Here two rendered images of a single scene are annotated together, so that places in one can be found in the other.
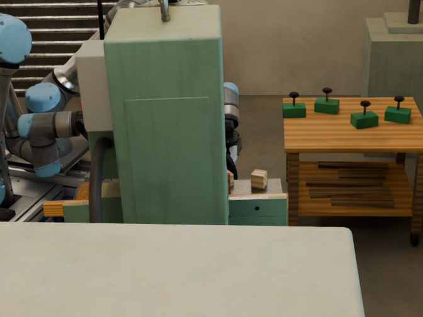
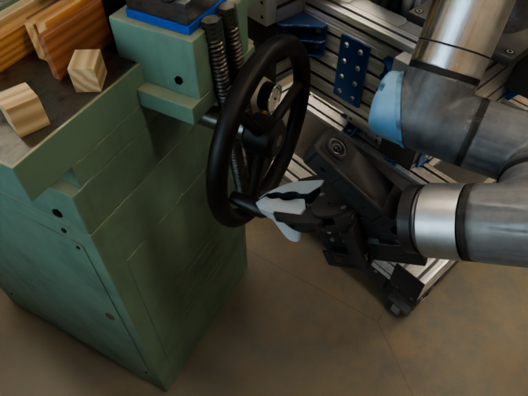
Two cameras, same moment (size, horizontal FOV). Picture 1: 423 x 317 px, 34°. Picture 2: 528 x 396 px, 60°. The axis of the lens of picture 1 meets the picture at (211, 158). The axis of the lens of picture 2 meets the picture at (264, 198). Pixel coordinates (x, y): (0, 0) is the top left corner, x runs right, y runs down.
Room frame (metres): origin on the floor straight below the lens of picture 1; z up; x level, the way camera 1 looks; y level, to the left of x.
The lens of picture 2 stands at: (2.20, -0.39, 1.27)
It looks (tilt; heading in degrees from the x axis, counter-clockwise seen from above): 50 degrees down; 116
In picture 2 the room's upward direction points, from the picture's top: straight up
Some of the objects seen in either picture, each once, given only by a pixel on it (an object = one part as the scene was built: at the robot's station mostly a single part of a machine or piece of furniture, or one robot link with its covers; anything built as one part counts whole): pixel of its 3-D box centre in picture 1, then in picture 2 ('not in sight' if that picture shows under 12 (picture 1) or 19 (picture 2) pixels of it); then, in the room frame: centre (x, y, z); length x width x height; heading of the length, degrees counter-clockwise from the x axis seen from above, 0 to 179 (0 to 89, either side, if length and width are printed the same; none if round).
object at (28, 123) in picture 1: (39, 127); not in sight; (1.82, 0.49, 1.08); 0.11 x 0.08 x 0.09; 89
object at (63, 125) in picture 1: (66, 125); not in sight; (1.82, 0.41, 1.09); 0.08 x 0.05 x 0.08; 179
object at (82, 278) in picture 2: not in sight; (102, 213); (1.51, 0.07, 0.35); 0.58 x 0.45 x 0.71; 179
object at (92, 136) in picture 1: (109, 140); not in sight; (1.42, 0.23, 1.22); 0.09 x 0.08 x 0.15; 179
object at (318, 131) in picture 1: (350, 160); not in sight; (2.97, -0.67, 0.32); 0.66 x 0.57 x 0.64; 84
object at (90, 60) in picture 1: (99, 85); not in sight; (1.32, 0.22, 1.40); 0.10 x 0.06 x 0.16; 179
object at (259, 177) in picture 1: (259, 178); (23, 110); (1.75, -0.13, 0.92); 0.04 x 0.04 x 0.04; 68
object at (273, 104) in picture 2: not in sight; (267, 100); (1.85, 0.33, 0.65); 0.06 x 0.04 x 0.08; 89
